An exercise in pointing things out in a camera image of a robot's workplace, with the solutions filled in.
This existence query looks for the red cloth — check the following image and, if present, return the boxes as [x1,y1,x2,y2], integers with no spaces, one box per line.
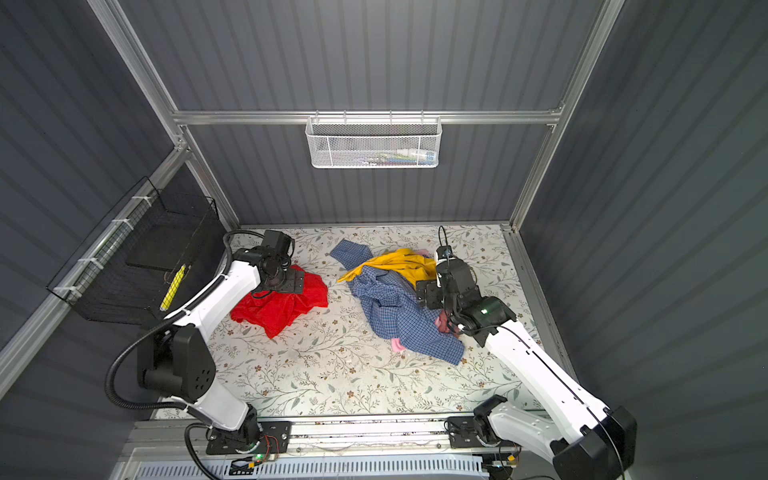
[230,265,328,339]

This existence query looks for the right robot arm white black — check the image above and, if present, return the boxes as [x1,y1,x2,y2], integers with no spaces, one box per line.
[416,246,637,479]

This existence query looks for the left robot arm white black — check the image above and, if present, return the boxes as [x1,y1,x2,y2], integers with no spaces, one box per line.
[137,230,304,431]

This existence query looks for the yellow cloth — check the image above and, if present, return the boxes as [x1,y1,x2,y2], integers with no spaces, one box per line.
[338,248,437,288]

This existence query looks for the pink cloth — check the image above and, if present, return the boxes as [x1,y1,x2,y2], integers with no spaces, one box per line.
[391,338,406,353]

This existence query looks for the blue checked shirt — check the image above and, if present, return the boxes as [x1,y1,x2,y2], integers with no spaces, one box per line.
[330,240,465,366]

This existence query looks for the yellow green marker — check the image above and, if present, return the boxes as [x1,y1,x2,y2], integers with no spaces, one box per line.
[159,264,187,312]

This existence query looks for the items in white basket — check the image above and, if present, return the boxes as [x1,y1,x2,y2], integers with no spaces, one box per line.
[353,148,438,166]

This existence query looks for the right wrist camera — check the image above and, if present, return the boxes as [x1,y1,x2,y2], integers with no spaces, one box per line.
[435,245,454,263]

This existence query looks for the white wire mesh basket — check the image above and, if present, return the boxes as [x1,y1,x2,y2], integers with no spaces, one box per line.
[305,117,443,169]

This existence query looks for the black wire mesh basket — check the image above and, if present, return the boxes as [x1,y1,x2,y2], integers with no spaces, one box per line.
[47,182,225,325]

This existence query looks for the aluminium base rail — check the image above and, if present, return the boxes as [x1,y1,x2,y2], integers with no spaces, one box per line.
[259,412,521,457]

